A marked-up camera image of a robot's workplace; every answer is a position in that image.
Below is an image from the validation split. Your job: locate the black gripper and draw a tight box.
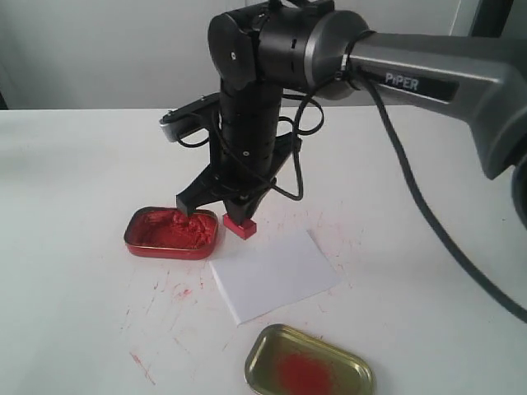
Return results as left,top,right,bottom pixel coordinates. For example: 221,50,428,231
175,81,303,225

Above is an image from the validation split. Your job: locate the red stamp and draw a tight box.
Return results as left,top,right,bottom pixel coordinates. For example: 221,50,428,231
223,214,257,240

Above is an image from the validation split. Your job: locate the white paper sheet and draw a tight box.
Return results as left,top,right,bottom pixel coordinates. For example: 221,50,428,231
210,230,340,325

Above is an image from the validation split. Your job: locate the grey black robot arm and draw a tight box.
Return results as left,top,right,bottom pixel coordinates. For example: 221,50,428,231
171,1,526,225

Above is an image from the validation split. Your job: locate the red ink paste tin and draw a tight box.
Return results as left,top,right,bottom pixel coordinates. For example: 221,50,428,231
124,207,219,260

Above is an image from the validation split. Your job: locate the gold tin lid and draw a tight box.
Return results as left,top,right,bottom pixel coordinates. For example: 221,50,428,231
244,324,375,395

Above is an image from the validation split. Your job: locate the white cabinet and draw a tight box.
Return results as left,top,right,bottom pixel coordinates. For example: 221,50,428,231
0,0,483,110

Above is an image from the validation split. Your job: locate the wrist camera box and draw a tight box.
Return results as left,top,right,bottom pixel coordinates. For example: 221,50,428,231
159,92,220,142

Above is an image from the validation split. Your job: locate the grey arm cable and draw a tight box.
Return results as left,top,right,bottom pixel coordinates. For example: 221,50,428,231
349,65,527,323

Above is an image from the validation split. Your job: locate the dark vertical post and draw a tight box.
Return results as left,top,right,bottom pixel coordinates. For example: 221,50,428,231
469,0,514,38

